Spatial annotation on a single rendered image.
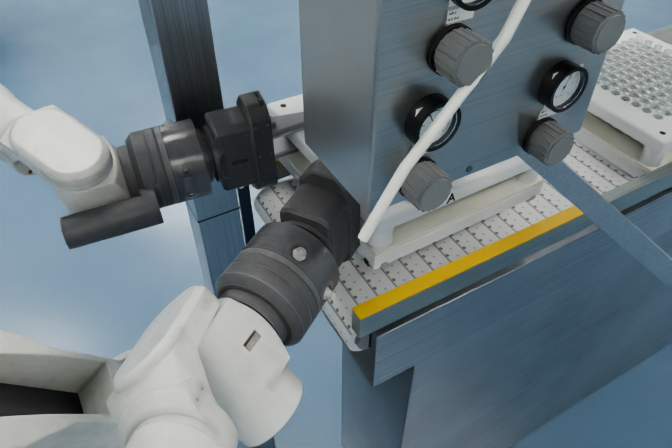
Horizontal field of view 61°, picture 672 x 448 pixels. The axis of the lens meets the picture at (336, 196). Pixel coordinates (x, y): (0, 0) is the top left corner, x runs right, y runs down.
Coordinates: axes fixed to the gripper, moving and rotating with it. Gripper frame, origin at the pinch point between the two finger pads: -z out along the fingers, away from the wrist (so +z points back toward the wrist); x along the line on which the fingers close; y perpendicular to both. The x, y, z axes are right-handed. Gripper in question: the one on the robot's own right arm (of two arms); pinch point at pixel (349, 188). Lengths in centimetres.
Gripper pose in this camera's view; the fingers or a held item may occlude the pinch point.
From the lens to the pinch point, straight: 60.0
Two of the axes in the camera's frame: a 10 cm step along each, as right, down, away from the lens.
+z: -4.5, 6.0, -6.6
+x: 0.2, 7.5, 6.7
